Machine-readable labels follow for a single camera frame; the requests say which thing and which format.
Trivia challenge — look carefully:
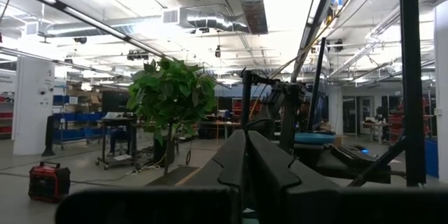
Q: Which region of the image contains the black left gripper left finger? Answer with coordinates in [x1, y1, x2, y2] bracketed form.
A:
[190, 129, 248, 192]

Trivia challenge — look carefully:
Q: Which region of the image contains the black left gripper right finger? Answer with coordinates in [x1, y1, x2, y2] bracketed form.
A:
[247, 130, 342, 224]

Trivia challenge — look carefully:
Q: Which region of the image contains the blue oval object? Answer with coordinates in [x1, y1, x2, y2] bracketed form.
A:
[293, 132, 336, 145]

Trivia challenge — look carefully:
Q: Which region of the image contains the black orange-striped floor mat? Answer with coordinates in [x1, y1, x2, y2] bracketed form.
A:
[146, 166, 201, 187]

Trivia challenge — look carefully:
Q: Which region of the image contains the black low equipment block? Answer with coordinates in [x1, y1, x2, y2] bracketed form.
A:
[314, 145, 392, 185]

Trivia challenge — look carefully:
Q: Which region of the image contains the green leafy artificial tree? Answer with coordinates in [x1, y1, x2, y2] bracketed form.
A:
[125, 57, 218, 179]

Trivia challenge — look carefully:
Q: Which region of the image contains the black equipment cart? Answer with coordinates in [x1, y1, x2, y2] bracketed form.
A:
[94, 111, 141, 171]

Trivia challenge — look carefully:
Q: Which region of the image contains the blue storage bin shelf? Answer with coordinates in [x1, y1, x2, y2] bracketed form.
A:
[52, 94, 106, 145]

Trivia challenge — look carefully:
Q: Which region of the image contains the rig LED light bar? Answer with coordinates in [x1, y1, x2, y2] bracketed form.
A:
[292, 0, 346, 82]
[0, 0, 166, 59]

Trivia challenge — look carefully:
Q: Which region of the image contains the red and black generator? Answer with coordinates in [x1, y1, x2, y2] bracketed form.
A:
[27, 161, 71, 204]

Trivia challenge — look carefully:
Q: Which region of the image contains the black standing panel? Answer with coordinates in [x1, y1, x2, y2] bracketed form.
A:
[41, 114, 57, 158]

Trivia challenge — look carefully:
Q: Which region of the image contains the white square pillar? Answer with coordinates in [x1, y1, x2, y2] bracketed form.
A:
[12, 55, 56, 157]

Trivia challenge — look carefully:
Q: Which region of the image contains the red storage bin shelf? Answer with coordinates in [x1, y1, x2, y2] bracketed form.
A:
[0, 92, 15, 138]

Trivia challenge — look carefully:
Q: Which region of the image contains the silver round ventilation duct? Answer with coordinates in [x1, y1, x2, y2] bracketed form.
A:
[162, 6, 251, 34]

